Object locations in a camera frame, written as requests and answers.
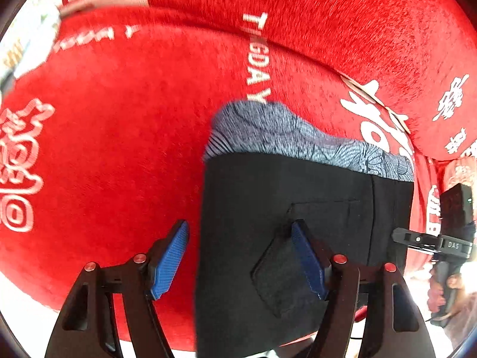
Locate black pants with grey waistband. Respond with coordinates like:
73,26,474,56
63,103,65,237
195,101,414,357

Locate person's right hand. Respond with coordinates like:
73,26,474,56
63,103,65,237
428,261,476,328

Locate red printed bed quilt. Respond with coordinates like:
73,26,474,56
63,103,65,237
0,5,448,353

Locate red printed pillow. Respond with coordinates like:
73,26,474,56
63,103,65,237
52,0,476,160

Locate white floral cloth pile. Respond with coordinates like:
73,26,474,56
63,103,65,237
1,0,61,86

